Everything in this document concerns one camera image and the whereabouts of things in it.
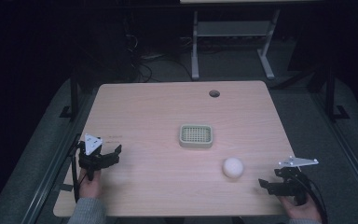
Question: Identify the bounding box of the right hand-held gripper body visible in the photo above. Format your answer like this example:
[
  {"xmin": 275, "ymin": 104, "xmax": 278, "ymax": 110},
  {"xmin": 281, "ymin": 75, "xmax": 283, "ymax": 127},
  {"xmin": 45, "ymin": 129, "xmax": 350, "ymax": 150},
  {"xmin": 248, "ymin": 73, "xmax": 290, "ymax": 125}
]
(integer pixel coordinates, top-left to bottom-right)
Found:
[{"xmin": 273, "ymin": 156, "xmax": 320, "ymax": 206}]

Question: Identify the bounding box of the black floor cable bundle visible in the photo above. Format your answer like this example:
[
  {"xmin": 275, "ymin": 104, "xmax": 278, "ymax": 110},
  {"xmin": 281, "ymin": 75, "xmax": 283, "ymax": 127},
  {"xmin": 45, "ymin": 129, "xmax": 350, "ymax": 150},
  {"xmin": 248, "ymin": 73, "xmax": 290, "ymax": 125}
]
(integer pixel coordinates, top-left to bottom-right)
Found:
[{"xmin": 122, "ymin": 18, "xmax": 194, "ymax": 84}]

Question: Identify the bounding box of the aluminium frame rail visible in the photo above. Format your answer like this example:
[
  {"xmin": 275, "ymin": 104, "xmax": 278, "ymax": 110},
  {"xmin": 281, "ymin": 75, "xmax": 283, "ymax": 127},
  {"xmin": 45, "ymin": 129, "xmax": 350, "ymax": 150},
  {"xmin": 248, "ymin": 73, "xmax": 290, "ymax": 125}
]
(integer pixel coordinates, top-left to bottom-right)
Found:
[
  {"xmin": 20, "ymin": 90, "xmax": 99, "ymax": 224},
  {"xmin": 307, "ymin": 90, "xmax": 358, "ymax": 203}
]

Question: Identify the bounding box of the person's right hand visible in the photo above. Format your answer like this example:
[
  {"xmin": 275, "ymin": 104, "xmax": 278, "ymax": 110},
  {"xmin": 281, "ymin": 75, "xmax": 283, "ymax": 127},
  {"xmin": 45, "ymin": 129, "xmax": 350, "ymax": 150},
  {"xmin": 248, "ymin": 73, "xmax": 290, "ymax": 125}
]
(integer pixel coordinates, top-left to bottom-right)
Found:
[{"xmin": 281, "ymin": 195, "xmax": 323, "ymax": 222}]

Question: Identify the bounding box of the pale green mesh basket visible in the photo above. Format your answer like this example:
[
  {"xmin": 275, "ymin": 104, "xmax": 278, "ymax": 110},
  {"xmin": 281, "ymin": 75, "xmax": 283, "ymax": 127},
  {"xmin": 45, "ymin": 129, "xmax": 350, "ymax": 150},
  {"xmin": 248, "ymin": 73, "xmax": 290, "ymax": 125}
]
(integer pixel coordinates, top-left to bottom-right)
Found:
[{"xmin": 178, "ymin": 123, "xmax": 214, "ymax": 149}]

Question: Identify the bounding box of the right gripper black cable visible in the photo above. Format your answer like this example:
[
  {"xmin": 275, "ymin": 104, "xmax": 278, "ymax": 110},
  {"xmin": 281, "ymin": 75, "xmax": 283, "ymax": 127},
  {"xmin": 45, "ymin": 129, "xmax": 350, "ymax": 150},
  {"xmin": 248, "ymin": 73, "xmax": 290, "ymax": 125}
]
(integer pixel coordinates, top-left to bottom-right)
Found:
[{"xmin": 297, "ymin": 175, "xmax": 329, "ymax": 224}]

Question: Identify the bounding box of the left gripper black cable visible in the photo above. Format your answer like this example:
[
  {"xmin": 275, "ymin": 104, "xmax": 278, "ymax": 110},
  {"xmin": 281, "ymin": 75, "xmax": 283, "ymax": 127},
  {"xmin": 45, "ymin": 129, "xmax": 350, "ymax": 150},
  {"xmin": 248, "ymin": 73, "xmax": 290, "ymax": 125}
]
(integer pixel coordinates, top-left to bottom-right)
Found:
[{"xmin": 70, "ymin": 141, "xmax": 82, "ymax": 203}]

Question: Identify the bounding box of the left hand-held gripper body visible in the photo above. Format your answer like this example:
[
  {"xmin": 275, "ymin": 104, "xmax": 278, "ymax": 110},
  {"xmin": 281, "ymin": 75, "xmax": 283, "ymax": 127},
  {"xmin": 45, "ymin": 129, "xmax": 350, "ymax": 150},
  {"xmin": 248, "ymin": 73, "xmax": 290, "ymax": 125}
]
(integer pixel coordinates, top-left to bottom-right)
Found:
[{"xmin": 77, "ymin": 133, "xmax": 107, "ymax": 182}]

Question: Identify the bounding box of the white round soap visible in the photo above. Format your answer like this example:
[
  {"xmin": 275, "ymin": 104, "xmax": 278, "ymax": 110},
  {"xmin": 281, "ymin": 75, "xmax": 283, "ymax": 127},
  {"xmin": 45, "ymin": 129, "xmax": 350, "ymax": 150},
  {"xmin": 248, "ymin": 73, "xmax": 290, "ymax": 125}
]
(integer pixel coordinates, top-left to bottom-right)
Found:
[{"xmin": 222, "ymin": 157, "xmax": 244, "ymax": 179}]

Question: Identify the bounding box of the person's left hand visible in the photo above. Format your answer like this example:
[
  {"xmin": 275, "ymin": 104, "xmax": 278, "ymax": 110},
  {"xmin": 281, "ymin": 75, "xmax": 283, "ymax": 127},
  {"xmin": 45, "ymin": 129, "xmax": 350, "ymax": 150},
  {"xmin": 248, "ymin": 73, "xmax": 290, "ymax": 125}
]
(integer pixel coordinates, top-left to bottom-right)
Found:
[{"xmin": 77, "ymin": 169, "xmax": 103, "ymax": 199}]

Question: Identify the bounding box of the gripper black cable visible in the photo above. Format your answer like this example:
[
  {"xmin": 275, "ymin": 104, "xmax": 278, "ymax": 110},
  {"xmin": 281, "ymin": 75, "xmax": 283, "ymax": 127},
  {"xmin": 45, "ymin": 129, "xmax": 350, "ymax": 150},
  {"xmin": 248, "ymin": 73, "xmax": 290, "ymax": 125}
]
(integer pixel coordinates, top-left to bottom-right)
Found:
[
  {"xmin": 70, "ymin": 141, "xmax": 82, "ymax": 203},
  {"xmin": 297, "ymin": 175, "xmax": 329, "ymax": 224}
]

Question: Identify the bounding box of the white metal desk frame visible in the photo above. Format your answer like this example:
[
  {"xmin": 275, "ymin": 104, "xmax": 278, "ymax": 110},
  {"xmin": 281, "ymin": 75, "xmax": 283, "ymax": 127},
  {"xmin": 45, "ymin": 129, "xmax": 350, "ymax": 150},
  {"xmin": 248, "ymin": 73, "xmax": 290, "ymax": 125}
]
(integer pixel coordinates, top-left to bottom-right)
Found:
[{"xmin": 180, "ymin": 0, "xmax": 324, "ymax": 80}]

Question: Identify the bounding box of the black metal stand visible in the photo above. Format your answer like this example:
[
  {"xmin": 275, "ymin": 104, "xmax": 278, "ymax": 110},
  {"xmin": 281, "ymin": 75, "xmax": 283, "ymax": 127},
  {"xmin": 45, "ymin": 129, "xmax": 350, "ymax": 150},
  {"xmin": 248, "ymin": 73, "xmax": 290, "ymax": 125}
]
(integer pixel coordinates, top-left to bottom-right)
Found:
[
  {"xmin": 59, "ymin": 69, "xmax": 80, "ymax": 121},
  {"xmin": 324, "ymin": 65, "xmax": 351, "ymax": 122}
]

